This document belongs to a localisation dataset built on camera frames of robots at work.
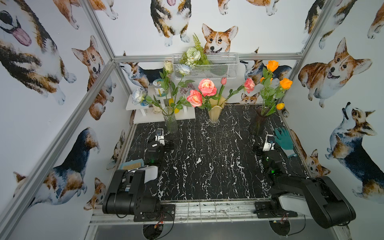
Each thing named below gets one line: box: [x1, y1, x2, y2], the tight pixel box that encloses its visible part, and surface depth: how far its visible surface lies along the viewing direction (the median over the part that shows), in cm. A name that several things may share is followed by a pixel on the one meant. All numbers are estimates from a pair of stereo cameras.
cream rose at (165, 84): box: [159, 60, 174, 112], surface depth 92 cm
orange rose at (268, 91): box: [260, 76, 276, 100], surface depth 89 cm
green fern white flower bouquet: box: [179, 32, 210, 68], surface depth 81 cm
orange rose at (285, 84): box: [267, 78, 293, 116], surface depth 87 cm
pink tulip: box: [217, 77, 228, 106], surface depth 94 cm
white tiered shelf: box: [125, 85, 196, 124], surface depth 100 cm
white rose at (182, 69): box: [170, 64, 195, 109], surface depth 85 cm
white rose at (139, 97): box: [132, 89, 169, 116], surface depth 80 cm
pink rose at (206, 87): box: [198, 78, 219, 111], surface depth 67 cm
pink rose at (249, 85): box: [226, 78, 256, 100], surface depth 83 cm
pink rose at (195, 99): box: [187, 89, 212, 111], surface depth 67 cm
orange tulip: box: [276, 103, 286, 111], surface depth 80 cm
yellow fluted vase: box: [208, 94, 228, 126], surface depth 100 cm
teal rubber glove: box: [274, 126, 298, 158], surface depth 103 cm
